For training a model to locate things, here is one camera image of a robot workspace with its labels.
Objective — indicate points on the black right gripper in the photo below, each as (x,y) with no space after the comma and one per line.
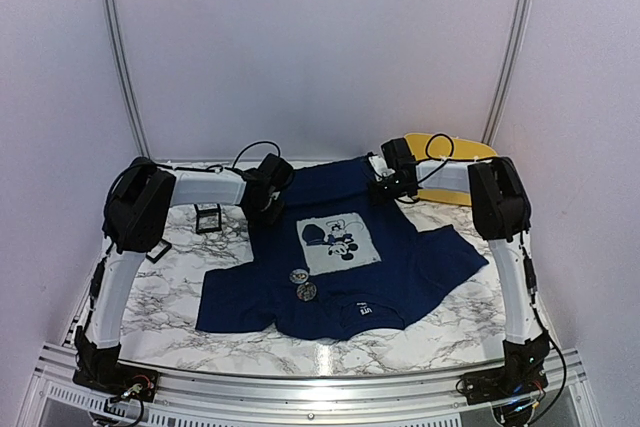
(403,195)

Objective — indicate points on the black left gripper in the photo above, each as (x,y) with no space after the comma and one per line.
(270,216)

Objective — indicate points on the round blue brooch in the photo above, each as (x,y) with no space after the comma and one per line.
(299,276)

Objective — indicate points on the navy blue printed t-shirt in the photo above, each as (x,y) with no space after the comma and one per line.
(372,267)

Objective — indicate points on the black case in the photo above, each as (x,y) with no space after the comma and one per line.
(159,251)
(208,218)

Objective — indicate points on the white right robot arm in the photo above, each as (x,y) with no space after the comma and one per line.
(501,213)

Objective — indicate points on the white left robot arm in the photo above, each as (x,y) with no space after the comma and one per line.
(134,218)

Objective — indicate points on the yellow plastic basket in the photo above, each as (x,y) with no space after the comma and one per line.
(443,166)

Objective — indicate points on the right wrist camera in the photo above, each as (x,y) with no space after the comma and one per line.
(379,166)

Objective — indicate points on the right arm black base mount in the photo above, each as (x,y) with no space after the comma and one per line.
(521,373)

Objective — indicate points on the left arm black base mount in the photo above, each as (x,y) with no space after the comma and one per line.
(100,369)

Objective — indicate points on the aluminium right corner post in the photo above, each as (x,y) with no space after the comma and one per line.
(513,48)

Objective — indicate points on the aluminium corner post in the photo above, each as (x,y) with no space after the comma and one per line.
(124,77)
(513,48)

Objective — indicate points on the aluminium left corner post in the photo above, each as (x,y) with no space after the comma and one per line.
(124,77)

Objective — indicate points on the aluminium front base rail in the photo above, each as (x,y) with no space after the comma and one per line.
(191,398)

